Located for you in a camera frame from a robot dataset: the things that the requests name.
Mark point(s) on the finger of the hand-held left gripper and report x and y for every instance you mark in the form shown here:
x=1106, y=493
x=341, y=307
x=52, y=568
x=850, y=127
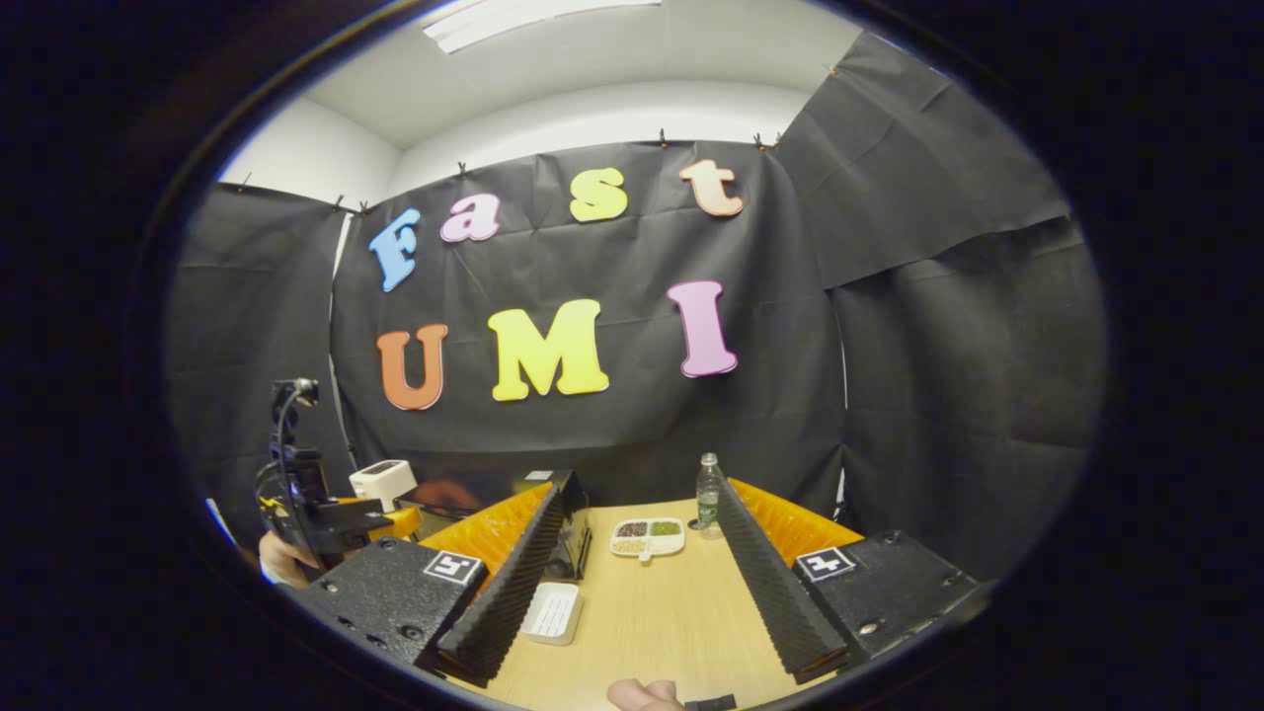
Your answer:
x=365, y=523

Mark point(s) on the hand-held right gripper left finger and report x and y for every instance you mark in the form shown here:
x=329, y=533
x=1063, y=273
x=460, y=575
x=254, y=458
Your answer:
x=513, y=583

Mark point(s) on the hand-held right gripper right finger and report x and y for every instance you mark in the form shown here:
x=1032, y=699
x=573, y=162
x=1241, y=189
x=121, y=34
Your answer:
x=765, y=573

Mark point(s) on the black electric oven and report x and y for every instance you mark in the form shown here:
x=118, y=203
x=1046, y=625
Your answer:
x=573, y=538

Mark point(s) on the white toaster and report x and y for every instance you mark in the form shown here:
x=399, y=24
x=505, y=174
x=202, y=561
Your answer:
x=380, y=484

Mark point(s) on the white plastic dish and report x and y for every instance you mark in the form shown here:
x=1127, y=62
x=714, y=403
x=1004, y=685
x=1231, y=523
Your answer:
x=553, y=612

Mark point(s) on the clear water bottle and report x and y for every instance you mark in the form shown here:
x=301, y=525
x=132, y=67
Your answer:
x=708, y=499

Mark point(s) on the white divided grain plate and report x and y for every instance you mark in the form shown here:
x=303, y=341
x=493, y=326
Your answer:
x=647, y=536

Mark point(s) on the ceiling light panel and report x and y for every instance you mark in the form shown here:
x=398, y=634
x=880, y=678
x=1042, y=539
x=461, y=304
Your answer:
x=533, y=20

